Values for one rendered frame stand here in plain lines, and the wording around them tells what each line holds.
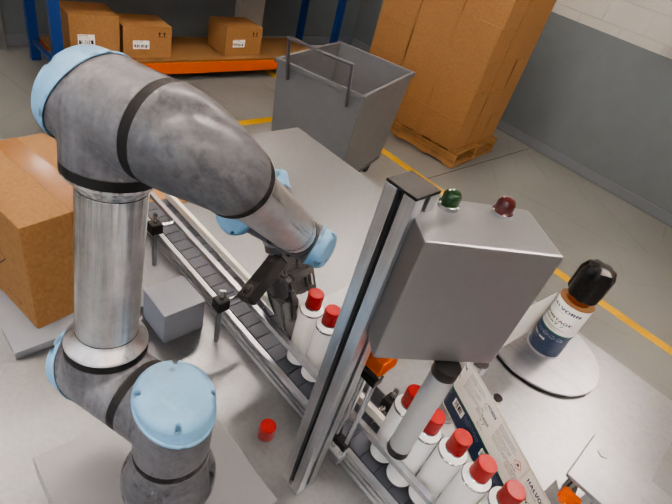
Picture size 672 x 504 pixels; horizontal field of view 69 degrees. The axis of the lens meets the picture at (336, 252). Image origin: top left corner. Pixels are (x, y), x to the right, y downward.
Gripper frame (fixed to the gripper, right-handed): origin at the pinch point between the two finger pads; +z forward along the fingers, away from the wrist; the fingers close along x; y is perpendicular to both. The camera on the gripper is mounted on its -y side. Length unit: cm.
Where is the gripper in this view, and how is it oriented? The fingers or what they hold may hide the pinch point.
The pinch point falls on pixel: (287, 332)
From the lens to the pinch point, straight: 109.4
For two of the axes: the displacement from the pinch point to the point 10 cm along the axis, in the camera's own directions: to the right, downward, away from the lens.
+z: 1.2, 9.5, 2.8
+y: 7.1, -2.8, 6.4
